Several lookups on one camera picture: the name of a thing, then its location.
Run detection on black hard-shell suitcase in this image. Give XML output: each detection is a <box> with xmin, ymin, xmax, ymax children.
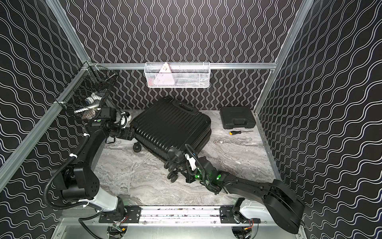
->
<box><xmin>130</xmin><ymin>97</ymin><xmax>211</xmax><ymax>183</ymax></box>

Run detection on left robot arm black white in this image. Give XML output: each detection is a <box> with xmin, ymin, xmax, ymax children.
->
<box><xmin>43</xmin><ymin>107</ymin><xmax>131</xmax><ymax>221</ymax></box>

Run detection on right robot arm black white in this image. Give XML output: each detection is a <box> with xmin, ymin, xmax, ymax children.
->
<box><xmin>169</xmin><ymin>157</ymin><xmax>305</xmax><ymax>234</ymax></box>

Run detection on silver items in mesh basket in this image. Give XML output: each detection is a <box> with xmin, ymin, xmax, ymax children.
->
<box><xmin>74</xmin><ymin>93</ymin><xmax>102</xmax><ymax>120</ymax></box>

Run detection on yellow black screwdriver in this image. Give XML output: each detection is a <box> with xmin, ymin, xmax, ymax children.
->
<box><xmin>229</xmin><ymin>130</ymin><xmax>253</xmax><ymax>135</ymax></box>

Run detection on black plastic tool case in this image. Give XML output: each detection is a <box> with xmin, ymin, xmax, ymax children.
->
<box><xmin>220</xmin><ymin>106</ymin><xmax>256</xmax><ymax>129</ymax></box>

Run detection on pink triangle card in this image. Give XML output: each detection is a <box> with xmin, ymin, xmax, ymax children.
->
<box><xmin>153</xmin><ymin>62</ymin><xmax>175</xmax><ymax>87</ymax></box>

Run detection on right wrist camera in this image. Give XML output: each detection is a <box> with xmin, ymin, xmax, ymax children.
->
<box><xmin>186</xmin><ymin>153</ymin><xmax>197</xmax><ymax>171</ymax></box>

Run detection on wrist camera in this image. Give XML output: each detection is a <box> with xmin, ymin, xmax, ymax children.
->
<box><xmin>186</xmin><ymin>153</ymin><xmax>197</xmax><ymax>171</ymax></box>
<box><xmin>119</xmin><ymin>112</ymin><xmax>131</xmax><ymax>128</ymax></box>

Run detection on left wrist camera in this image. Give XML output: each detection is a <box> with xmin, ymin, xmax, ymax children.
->
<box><xmin>119</xmin><ymin>112</ymin><xmax>131</xmax><ymax>128</ymax></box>

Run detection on black corrugated cable conduit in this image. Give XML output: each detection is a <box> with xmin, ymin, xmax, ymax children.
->
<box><xmin>43</xmin><ymin>134</ymin><xmax>90</xmax><ymax>210</ymax></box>

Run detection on black wire mesh basket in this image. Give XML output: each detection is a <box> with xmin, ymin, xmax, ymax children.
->
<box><xmin>57</xmin><ymin>66</ymin><xmax>118</xmax><ymax>121</ymax></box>

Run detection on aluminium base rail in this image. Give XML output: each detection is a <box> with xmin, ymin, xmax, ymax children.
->
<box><xmin>59</xmin><ymin>205</ymin><xmax>302</xmax><ymax>227</ymax></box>

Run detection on clear wall basket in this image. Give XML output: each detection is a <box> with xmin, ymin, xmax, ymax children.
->
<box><xmin>144</xmin><ymin>62</ymin><xmax>211</xmax><ymax>88</ymax></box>

